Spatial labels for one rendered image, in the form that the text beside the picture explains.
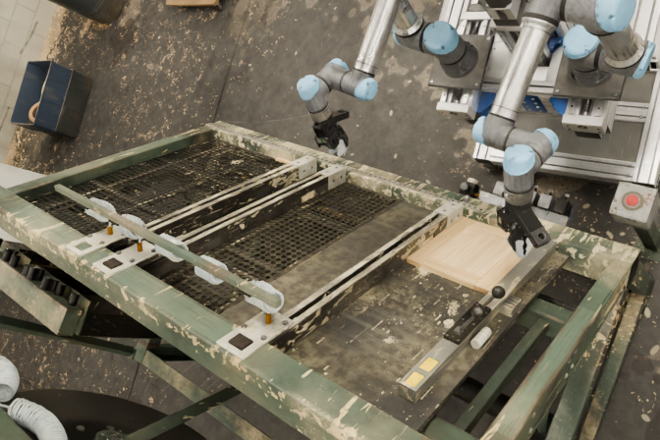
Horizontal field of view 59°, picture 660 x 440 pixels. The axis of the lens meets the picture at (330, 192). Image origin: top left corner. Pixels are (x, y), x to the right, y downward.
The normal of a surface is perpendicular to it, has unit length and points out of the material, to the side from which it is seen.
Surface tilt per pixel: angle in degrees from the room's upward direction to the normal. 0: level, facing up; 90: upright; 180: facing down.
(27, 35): 90
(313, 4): 0
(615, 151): 0
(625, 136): 0
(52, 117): 90
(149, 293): 56
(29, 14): 90
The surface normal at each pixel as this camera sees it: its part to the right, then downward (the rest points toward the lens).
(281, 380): 0.00, -0.90
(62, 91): 0.83, 0.10
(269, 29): -0.53, -0.23
